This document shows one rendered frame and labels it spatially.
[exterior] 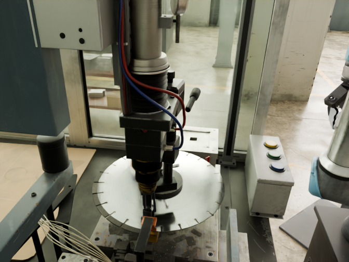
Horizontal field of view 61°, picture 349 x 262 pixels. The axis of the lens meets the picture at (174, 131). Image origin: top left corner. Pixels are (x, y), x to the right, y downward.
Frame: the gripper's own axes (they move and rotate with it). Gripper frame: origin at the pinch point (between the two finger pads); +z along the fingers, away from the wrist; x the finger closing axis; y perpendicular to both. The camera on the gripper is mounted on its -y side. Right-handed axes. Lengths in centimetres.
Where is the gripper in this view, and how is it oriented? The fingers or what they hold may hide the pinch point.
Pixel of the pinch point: (333, 127)
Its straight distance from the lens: 134.7
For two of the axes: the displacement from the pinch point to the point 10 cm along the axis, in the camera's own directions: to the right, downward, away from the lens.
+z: -0.3, 8.8, 4.7
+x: -5.2, -4.2, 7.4
